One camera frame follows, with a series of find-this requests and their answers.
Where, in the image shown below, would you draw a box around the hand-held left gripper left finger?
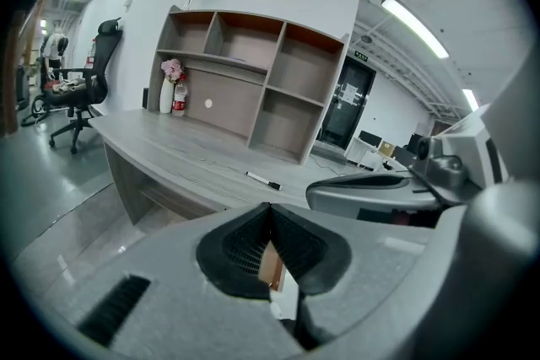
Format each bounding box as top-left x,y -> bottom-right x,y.
48,201 -> 307,360

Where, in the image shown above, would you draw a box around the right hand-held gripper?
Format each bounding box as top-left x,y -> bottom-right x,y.
429,105 -> 510,207

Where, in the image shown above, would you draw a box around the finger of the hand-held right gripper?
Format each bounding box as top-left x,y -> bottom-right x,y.
305,174 -> 440,225

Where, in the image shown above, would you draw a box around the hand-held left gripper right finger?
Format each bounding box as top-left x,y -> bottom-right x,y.
269,180 -> 540,360

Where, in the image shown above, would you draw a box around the white marker pen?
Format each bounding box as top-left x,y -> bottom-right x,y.
246,170 -> 284,192

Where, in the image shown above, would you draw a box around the wooden drawer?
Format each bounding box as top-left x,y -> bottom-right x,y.
257,239 -> 299,321

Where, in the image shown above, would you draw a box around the grey wooden desk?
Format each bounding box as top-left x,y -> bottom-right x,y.
87,108 -> 354,227

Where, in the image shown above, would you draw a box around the black office chair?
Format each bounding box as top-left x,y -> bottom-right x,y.
43,17 -> 124,155

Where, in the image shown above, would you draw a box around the ceiling light strip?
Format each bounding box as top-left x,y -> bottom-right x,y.
380,0 -> 451,60
461,88 -> 481,112

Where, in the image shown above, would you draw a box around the white desks with monitors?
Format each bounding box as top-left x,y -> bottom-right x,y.
344,129 -> 425,174

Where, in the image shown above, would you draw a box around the black double door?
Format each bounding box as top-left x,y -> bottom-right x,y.
319,54 -> 377,149

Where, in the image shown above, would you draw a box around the grey wooden shelf hutch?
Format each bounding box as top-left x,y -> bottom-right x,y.
146,4 -> 352,166

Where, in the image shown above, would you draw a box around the red label plastic bottle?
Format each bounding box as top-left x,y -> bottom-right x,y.
171,80 -> 188,117

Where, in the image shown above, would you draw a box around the white vase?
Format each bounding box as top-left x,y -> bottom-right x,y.
159,76 -> 176,115

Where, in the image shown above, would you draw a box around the pink flower bunch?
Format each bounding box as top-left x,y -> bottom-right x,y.
160,58 -> 186,83

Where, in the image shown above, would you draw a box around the beige cloth bundle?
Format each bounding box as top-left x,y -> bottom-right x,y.
52,71 -> 89,94

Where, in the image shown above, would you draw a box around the right hand-held gripper camera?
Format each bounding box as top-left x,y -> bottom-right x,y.
414,133 -> 470,191

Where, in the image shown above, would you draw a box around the black hose loop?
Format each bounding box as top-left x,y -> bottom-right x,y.
19,94 -> 57,128

